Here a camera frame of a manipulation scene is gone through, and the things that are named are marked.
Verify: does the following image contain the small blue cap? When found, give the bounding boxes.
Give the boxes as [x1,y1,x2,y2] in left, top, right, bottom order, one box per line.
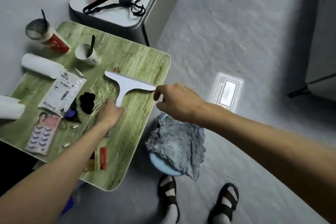
[64,109,78,121]

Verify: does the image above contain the red paper cup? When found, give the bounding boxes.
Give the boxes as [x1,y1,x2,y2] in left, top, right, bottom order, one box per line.
[25,18,71,55]

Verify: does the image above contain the person's left black sandal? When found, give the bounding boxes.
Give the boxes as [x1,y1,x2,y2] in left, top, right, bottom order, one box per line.
[157,175,181,224]

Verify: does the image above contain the person's leg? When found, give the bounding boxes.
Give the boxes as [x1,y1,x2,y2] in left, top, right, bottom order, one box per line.
[160,176,179,224]
[212,187,238,224]

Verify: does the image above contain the person's right leg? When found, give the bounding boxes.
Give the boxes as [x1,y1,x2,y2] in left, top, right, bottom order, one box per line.
[212,187,238,224]

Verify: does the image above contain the person's left forearm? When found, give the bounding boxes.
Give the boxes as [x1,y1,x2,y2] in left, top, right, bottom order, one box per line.
[0,122,110,224]

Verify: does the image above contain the person's right hand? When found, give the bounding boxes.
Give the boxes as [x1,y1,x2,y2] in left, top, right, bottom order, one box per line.
[153,82,208,128]

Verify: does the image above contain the person's left hand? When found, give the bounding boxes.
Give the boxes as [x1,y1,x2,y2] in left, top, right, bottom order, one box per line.
[95,97,125,133]

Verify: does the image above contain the black spoon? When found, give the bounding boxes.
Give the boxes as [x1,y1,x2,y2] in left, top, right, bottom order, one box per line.
[86,35,96,58]

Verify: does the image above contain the blue plastic bottle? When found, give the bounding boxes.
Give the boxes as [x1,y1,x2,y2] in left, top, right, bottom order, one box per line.
[61,189,81,215]

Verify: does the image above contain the black scrunchie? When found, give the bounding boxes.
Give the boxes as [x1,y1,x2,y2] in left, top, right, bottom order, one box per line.
[79,92,96,115]

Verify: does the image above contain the person's left leg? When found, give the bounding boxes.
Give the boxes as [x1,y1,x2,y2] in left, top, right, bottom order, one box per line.
[160,176,179,224]

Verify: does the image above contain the white squeegee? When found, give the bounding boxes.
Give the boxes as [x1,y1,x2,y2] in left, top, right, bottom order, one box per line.
[104,71,158,107]

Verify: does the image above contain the person's right black sandal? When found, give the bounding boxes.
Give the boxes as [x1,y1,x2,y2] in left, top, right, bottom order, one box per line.
[207,182,239,224]

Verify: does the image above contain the grey cabinet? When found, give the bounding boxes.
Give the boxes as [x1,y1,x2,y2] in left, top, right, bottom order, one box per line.
[69,0,182,48]

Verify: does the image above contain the grey cleaning rag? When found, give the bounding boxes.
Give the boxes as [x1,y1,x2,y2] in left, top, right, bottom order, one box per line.
[145,112,207,181]

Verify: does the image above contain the person's right forearm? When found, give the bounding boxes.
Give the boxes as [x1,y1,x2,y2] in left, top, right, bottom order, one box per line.
[202,100,336,223]

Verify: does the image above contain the white labelled package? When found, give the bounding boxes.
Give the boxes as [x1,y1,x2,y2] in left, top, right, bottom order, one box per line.
[38,68,87,117]

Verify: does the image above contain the black straw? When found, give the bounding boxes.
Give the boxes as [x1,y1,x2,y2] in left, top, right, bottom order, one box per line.
[40,9,49,29]

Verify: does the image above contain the person's black sandal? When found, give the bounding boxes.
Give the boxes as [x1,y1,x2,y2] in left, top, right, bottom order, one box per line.
[207,182,239,224]
[157,175,181,224]

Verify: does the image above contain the light blue stool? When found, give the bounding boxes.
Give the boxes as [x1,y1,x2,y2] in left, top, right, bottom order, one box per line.
[148,113,186,177]

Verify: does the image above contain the false eyelash pack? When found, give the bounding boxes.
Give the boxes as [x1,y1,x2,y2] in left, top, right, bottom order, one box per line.
[24,113,62,156]

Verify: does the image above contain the white paper cup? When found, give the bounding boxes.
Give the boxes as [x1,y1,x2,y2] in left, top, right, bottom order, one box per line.
[75,43,101,67]

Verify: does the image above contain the green wooden side table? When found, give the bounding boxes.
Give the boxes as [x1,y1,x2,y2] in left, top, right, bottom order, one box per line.
[0,20,172,192]

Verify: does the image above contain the red lighter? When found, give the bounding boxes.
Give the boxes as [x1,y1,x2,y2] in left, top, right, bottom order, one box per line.
[100,147,107,170]

